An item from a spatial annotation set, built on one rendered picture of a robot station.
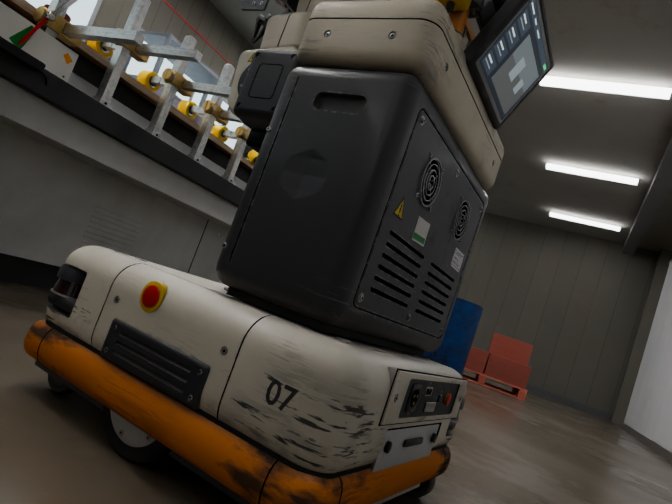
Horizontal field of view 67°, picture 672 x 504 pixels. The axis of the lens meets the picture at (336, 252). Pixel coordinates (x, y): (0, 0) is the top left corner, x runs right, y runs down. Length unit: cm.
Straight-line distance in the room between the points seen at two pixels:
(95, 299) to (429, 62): 67
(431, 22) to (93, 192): 173
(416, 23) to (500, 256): 1079
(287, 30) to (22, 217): 131
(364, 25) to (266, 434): 62
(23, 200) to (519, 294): 1017
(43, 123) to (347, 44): 125
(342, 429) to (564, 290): 1074
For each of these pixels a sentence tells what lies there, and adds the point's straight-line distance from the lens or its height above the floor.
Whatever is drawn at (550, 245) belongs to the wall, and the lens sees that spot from 1153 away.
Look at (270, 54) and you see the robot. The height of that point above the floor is 73.
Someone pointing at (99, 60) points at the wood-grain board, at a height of 88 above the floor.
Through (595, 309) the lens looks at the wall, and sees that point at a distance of 1130.
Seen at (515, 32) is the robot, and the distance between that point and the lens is 102.
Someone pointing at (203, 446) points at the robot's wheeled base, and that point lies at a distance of 76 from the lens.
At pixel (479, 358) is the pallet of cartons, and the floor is 29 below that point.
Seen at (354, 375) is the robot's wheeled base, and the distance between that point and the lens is 66.
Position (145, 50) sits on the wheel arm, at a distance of 203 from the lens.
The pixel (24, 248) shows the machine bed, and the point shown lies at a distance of 220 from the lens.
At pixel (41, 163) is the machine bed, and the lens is 216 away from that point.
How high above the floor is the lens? 33
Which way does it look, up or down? 6 degrees up
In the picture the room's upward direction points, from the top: 20 degrees clockwise
